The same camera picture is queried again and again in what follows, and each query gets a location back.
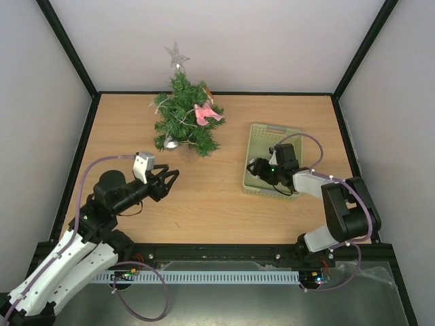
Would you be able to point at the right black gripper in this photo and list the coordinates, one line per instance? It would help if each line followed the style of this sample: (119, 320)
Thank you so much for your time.
(257, 167)

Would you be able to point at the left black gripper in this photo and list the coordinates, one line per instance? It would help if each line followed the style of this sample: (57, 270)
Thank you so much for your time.
(160, 189)

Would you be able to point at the silver glitter ball ornament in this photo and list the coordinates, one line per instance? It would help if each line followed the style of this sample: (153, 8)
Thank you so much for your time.
(170, 143)

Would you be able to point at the green perforated plastic basket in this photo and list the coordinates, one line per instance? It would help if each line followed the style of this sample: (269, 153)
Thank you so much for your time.
(261, 138)

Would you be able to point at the small green christmas tree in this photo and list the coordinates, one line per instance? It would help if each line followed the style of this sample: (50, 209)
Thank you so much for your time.
(188, 94)

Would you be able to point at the pink fabric bow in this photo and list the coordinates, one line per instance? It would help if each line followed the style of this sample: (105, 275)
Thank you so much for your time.
(205, 111)

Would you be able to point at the silver star ornament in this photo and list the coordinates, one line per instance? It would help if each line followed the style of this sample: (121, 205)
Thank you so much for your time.
(177, 59)

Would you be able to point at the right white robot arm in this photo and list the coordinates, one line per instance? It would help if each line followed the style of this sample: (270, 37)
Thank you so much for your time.
(350, 212)

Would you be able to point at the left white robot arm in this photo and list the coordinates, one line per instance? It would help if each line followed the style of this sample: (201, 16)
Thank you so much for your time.
(91, 245)

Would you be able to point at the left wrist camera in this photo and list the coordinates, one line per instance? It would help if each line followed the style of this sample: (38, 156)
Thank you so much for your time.
(144, 162)

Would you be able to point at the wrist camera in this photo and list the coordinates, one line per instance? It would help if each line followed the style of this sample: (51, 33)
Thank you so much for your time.
(144, 162)
(283, 155)

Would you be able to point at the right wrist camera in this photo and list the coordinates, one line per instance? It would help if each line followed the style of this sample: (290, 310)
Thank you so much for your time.
(283, 155)

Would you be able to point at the black aluminium front rail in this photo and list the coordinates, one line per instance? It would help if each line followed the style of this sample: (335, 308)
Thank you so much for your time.
(282, 255)

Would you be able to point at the white slotted cable duct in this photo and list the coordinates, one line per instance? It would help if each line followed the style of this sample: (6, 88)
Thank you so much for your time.
(203, 278)

